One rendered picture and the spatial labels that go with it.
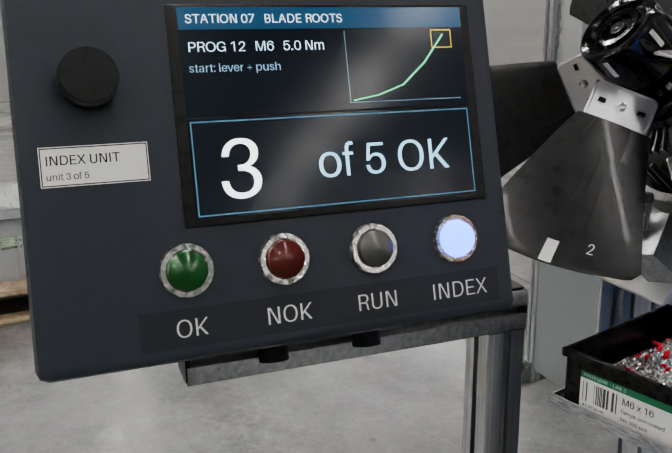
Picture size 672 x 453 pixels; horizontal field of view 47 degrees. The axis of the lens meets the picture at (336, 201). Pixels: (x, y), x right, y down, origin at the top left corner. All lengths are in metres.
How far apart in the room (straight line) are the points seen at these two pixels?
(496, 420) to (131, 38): 0.36
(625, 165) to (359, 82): 0.72
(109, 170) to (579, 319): 2.25
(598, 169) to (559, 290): 1.54
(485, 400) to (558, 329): 2.09
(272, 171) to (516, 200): 0.71
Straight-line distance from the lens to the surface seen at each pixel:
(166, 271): 0.38
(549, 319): 2.68
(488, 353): 0.55
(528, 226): 1.05
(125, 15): 0.40
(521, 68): 1.29
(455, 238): 0.43
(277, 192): 0.40
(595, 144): 1.11
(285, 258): 0.39
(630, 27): 1.15
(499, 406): 0.57
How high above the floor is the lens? 1.24
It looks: 13 degrees down
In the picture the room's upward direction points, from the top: straight up
